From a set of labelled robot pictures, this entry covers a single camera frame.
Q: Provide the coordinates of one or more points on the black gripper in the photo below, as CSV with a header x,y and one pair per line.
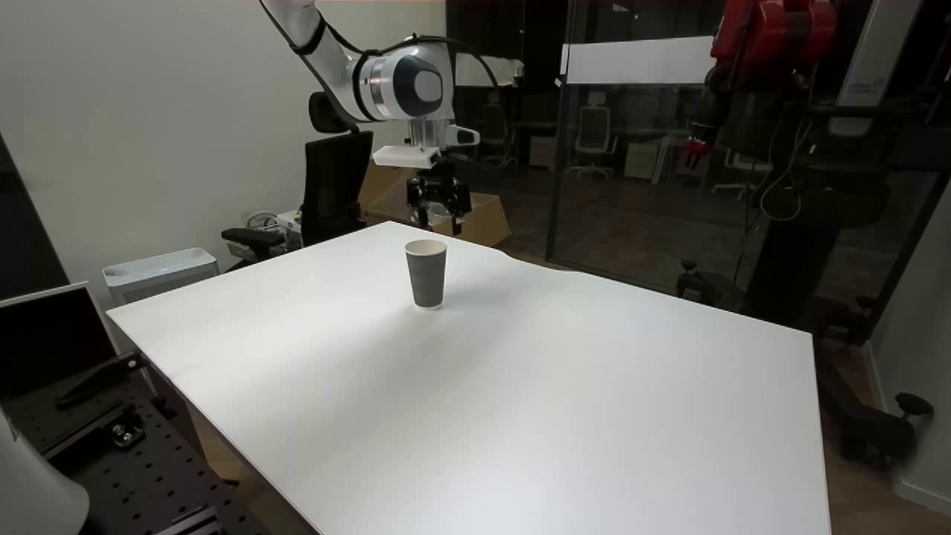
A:
x,y
437,183

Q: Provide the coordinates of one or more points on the grey paper cup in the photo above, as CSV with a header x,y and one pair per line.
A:
x,y
427,278

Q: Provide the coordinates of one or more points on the dark office chair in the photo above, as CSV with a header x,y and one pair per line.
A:
x,y
336,188

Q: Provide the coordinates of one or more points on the crumpled clear plastic bag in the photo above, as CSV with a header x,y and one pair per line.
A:
x,y
274,222

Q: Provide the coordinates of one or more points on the white office chair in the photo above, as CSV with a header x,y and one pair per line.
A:
x,y
596,137

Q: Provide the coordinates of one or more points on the white whiteboard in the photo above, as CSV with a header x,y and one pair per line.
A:
x,y
641,61

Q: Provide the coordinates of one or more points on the white rectangular appliance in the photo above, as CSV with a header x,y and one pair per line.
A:
x,y
159,273

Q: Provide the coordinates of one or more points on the red and black Baxter robot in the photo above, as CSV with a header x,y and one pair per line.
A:
x,y
782,149

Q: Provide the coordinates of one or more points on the long black table clamp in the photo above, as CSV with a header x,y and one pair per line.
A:
x,y
100,381

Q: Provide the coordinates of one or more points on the small black block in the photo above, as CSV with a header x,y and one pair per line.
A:
x,y
126,436

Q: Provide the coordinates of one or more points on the black optical breadboard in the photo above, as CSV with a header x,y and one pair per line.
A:
x,y
149,476

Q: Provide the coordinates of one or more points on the black flat panel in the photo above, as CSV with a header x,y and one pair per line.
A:
x,y
24,226

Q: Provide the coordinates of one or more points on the light grey wrist camera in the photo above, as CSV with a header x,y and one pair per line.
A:
x,y
406,155

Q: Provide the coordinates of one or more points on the black aluminium rail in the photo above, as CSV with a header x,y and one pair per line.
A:
x,y
187,525

